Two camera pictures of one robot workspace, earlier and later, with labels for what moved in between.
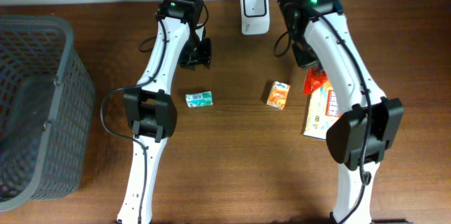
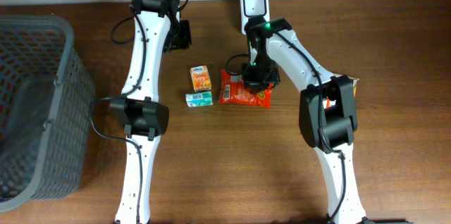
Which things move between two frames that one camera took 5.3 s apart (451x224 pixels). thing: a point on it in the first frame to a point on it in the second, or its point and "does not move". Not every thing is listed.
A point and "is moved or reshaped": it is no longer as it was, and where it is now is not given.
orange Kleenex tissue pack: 278,95 to 201,78
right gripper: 304,56 to 261,81
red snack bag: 313,79 is moved or reshaped
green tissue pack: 202,98 does not move
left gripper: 196,53 to 181,36
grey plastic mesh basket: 46,110 does not move
